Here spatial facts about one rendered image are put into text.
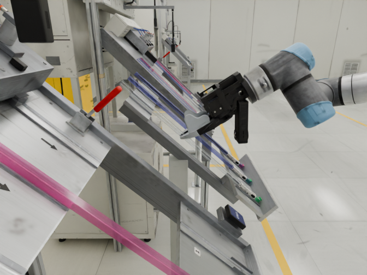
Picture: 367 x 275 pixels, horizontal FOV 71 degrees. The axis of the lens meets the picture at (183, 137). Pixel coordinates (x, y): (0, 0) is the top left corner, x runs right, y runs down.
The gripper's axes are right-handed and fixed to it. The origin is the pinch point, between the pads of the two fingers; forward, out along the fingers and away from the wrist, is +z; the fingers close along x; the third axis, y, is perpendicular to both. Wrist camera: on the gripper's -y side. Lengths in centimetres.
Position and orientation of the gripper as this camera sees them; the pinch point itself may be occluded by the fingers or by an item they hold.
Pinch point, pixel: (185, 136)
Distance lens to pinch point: 68.3
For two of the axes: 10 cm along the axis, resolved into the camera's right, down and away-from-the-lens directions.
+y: -5.4, -7.9, -3.0
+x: 0.1, 3.5, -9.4
